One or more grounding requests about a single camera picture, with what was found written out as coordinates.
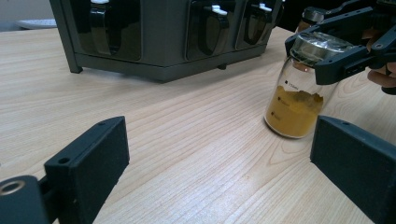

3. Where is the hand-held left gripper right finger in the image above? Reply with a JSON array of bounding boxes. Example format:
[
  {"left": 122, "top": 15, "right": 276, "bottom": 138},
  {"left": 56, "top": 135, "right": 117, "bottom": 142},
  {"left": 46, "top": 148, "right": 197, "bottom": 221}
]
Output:
[{"left": 309, "top": 115, "right": 396, "bottom": 224}]

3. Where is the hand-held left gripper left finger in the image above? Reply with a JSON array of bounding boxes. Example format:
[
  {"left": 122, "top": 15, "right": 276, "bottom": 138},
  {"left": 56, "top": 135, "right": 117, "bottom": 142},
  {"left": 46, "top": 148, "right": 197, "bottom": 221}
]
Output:
[{"left": 43, "top": 115, "right": 131, "bottom": 224}]

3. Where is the black lid spice jar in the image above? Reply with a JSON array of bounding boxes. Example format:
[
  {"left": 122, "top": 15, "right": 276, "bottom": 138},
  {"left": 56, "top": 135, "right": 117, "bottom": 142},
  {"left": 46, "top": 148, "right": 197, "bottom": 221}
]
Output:
[{"left": 295, "top": 7, "right": 327, "bottom": 34}]

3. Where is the silver lid spice jar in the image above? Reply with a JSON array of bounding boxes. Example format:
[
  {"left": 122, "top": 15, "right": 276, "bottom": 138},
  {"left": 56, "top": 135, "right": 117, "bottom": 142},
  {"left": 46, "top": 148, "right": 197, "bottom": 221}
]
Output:
[{"left": 263, "top": 31, "right": 356, "bottom": 139}]

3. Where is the dark grey corner spice rack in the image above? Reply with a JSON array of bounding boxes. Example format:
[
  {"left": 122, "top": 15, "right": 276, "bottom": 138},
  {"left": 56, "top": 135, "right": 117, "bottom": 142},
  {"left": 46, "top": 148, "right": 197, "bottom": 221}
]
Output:
[{"left": 49, "top": 0, "right": 285, "bottom": 84}]

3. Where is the white flat object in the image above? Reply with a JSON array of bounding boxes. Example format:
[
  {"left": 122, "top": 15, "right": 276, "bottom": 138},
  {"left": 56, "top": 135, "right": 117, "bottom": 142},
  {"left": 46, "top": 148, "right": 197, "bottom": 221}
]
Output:
[{"left": 17, "top": 19, "right": 59, "bottom": 31}]

